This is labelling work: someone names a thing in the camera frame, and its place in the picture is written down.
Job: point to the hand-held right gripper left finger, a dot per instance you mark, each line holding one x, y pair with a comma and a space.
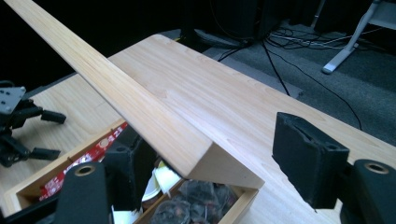
130, 168

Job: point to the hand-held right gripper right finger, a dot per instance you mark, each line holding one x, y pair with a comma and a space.
311, 165

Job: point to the wooden box lid with window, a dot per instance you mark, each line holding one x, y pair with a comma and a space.
140, 102

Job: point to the wooden tea box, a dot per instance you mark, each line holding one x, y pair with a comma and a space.
246, 199

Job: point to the white capsule cup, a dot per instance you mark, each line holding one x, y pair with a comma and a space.
148, 190
124, 217

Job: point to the stack of red sachets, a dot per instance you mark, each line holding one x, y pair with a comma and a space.
77, 165

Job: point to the yellow-green capsule cup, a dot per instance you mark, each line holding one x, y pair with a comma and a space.
168, 179

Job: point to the pile of dark tea bags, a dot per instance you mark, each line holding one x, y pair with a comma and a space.
193, 202

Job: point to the white desk leg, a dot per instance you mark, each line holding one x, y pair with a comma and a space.
351, 40

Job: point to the black stand base striped edge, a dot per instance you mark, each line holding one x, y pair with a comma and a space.
227, 21

